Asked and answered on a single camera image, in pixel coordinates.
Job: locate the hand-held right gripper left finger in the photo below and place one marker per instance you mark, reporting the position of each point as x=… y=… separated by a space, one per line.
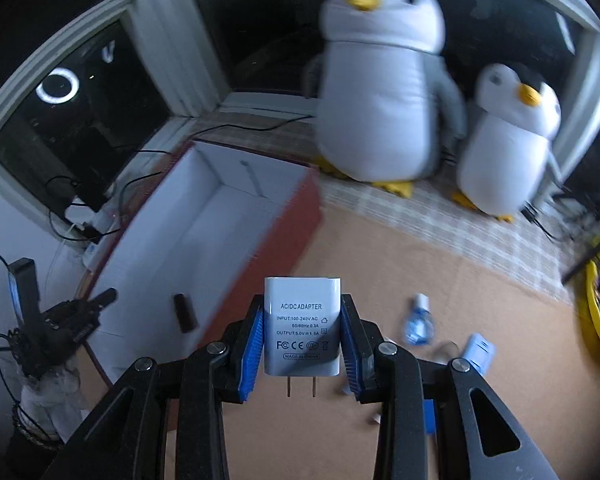
x=252 y=355

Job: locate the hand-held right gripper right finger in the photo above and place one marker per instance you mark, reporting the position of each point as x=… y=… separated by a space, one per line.
x=349 y=355

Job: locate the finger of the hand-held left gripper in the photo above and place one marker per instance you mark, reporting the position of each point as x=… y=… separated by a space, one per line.
x=24 y=285
x=102 y=299

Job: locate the white power adapter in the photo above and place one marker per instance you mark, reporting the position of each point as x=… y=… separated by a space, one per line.
x=302 y=325

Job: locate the red cardboard box white interior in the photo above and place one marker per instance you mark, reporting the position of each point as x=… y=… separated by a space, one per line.
x=220 y=240

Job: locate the person's left hand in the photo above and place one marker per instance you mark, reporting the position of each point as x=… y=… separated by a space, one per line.
x=55 y=395

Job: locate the small clear blue bottle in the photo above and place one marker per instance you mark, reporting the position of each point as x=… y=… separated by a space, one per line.
x=419 y=325

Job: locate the small black tube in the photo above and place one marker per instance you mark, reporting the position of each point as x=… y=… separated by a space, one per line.
x=185 y=312

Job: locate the white power strip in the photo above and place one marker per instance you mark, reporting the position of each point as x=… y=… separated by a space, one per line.
x=87 y=220

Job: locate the black electronic device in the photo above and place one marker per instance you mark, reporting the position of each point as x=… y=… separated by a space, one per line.
x=80 y=190

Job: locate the small white blue box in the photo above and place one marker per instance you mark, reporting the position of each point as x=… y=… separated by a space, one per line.
x=480 y=352

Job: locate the checked mat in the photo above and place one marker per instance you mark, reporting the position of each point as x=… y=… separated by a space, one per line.
x=430 y=220

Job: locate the yellow bowl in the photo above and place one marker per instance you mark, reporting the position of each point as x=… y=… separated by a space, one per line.
x=597 y=310

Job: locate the small penguin plush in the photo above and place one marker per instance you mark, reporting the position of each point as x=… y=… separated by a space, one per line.
x=505 y=150

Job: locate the large penguin plush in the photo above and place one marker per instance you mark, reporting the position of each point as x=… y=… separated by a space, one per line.
x=380 y=85

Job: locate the white window frame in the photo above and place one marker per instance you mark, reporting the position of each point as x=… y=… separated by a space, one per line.
x=155 y=25

